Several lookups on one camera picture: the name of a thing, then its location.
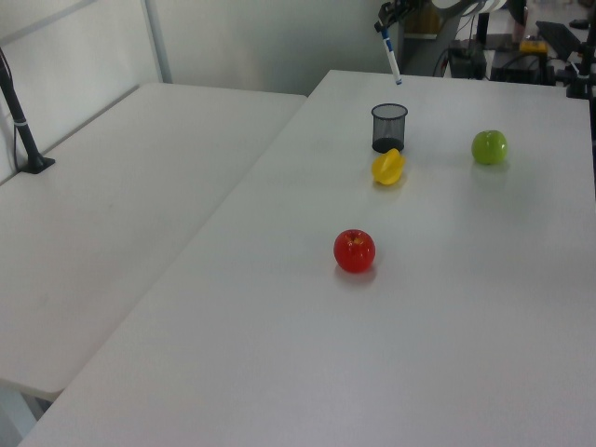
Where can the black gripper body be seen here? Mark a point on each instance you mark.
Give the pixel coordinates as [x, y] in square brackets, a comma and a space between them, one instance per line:
[406, 5]

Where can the white side table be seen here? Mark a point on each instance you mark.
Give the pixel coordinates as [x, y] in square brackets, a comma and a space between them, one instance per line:
[125, 195]

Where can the red toy apple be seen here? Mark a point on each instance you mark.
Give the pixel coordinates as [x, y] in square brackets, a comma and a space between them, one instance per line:
[355, 251]

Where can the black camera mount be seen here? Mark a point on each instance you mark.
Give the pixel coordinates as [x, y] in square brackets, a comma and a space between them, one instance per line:
[582, 70]

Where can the grey partition frame post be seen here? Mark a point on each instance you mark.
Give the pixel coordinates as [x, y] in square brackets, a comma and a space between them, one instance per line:
[156, 42]

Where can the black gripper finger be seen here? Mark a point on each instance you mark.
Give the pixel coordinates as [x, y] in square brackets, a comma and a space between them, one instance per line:
[383, 13]
[395, 11]

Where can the black pole with base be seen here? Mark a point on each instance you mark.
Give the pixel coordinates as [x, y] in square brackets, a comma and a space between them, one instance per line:
[21, 125]

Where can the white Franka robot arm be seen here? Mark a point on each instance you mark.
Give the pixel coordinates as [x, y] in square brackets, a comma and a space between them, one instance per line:
[470, 5]

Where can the black mesh pen cup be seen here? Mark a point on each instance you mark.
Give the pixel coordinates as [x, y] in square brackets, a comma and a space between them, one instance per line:
[388, 135]

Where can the green toy apple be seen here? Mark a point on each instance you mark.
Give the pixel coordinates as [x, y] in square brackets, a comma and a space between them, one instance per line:
[489, 148]

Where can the yellow box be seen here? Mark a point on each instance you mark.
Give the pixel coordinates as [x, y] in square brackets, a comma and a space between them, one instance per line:
[533, 45]

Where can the blue white marker pen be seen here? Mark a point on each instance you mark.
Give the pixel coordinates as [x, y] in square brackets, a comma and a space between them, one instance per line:
[390, 53]

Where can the black equipment case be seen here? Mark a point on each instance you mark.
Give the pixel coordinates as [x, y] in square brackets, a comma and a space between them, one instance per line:
[468, 60]

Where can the yellow toy starfruit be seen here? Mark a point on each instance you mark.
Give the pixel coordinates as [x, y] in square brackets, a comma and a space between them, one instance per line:
[388, 168]

